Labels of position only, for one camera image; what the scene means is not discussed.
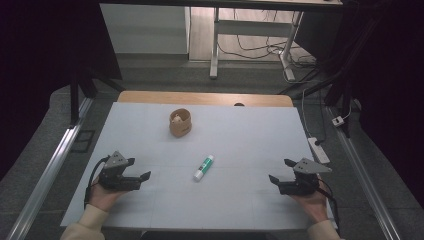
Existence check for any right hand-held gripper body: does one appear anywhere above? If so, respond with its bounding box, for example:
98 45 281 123
278 157 333 196

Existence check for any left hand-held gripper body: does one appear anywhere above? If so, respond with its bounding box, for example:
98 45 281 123
98 150 142 192

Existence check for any green and white glue stick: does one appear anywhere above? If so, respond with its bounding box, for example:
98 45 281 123
193 154 215 183

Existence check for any person's right hand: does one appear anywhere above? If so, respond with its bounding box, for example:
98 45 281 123
291 181 330 224

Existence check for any person's left hand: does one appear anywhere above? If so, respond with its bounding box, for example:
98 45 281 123
87 176 130 213

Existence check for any white power strip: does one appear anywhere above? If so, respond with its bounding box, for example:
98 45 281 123
306 136 331 165

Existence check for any white table mat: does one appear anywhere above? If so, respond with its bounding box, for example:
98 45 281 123
60 101 335 232

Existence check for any wooden table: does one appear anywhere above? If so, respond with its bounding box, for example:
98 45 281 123
116 90 295 108

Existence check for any dark curtain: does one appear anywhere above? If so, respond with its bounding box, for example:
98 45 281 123
339 0 424 209
0 0 123 181

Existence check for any white cabinet panel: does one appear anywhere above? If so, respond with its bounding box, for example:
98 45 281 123
99 3 191 55

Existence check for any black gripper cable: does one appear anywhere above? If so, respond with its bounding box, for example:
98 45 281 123
83 155 111 210
317 179 342 235

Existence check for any dark floor socket frame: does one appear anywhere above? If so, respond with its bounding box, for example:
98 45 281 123
70 129 97 154

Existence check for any black plug with cable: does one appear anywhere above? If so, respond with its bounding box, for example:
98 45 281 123
313 88 328 147

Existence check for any white power strip cable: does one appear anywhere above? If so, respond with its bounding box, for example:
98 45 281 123
300 87 314 139

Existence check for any aluminium rail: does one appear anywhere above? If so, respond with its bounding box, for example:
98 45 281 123
327 105 403 240
5 96 95 240

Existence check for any tangle of floor cables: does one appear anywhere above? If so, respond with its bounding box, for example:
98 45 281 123
217 9 318 84

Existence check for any white desk frame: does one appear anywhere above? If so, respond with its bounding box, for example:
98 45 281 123
208 6 305 82

